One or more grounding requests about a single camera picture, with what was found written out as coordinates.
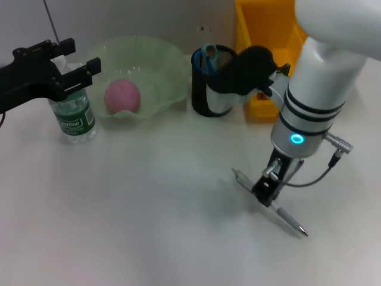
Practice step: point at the clear green-label water bottle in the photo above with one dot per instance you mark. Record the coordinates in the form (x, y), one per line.
(76, 119)

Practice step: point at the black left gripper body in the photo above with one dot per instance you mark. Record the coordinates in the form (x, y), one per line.
(26, 80)

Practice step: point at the grey clear pen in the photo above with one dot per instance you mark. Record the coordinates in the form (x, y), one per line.
(285, 217)

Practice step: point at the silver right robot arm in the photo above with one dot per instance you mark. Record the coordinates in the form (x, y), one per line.
(321, 74)

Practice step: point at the yellow plastic bin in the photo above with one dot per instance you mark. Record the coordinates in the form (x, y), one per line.
(256, 29)

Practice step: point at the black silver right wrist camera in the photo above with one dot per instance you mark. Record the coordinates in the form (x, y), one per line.
(238, 80)

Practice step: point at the black mesh pen holder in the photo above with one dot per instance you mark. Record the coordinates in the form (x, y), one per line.
(198, 98)

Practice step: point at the translucent green fruit plate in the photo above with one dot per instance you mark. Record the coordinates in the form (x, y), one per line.
(154, 68)

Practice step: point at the pink peach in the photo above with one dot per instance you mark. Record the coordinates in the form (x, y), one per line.
(122, 95)

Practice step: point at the transparent plastic ruler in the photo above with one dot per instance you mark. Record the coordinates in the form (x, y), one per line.
(204, 35)

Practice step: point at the blue scissors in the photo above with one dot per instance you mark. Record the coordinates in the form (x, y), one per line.
(208, 59)

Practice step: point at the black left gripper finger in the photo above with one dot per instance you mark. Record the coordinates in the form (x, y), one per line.
(64, 47)
(80, 76)

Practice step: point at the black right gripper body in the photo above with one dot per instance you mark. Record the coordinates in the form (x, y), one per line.
(272, 175)

